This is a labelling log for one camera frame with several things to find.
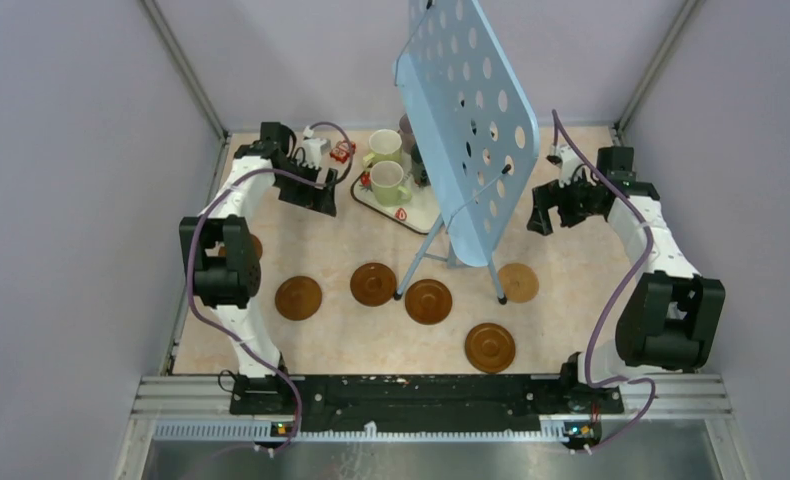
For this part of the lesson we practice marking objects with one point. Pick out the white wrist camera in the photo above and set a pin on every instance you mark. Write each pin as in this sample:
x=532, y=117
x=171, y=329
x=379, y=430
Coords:
x=314, y=148
x=570, y=164

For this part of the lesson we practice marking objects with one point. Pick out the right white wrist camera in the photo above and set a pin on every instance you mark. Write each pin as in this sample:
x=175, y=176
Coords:
x=570, y=164

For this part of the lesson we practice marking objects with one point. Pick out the red snack packet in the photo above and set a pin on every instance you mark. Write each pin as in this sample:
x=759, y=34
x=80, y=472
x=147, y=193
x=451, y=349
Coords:
x=342, y=151

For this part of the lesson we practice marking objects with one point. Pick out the light blue music stand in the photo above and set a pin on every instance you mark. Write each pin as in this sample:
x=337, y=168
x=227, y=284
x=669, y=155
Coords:
x=475, y=129

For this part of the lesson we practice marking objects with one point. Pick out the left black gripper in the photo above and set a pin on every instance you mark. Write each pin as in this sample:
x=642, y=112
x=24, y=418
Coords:
x=321, y=200

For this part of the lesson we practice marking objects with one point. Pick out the dark green mug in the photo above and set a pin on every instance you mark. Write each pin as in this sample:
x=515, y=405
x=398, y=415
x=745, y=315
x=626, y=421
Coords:
x=418, y=170

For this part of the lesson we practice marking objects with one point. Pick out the white strawberry tray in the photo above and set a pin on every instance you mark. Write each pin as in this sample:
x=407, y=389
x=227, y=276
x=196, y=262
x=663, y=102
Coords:
x=417, y=215

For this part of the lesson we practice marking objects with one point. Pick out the purple mug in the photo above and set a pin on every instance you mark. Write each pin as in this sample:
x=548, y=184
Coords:
x=406, y=134

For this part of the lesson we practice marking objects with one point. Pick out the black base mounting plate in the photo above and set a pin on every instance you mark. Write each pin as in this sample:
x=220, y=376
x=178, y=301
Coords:
x=449, y=403

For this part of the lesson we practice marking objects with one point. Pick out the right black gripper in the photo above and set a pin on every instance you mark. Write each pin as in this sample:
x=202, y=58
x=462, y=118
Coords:
x=547, y=196

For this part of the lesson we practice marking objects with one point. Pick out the green mug back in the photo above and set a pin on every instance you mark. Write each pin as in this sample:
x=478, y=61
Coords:
x=384, y=145

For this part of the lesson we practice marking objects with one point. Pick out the green mug front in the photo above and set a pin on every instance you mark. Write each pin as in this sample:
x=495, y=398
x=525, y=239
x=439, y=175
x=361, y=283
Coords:
x=388, y=184

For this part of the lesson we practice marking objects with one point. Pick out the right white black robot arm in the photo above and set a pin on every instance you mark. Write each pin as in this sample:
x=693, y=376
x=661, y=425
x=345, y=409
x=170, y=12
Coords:
x=671, y=317

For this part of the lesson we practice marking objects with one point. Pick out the brown coaster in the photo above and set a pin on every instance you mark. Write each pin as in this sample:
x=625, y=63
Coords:
x=490, y=348
x=373, y=284
x=428, y=302
x=258, y=248
x=298, y=298

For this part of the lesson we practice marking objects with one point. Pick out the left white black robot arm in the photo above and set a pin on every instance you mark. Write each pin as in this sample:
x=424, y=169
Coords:
x=221, y=264

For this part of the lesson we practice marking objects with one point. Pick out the light tan coaster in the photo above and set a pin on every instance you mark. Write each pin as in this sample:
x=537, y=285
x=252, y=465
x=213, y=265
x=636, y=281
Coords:
x=519, y=282

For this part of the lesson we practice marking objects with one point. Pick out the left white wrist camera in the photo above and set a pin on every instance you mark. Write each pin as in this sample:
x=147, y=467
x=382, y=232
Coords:
x=314, y=148

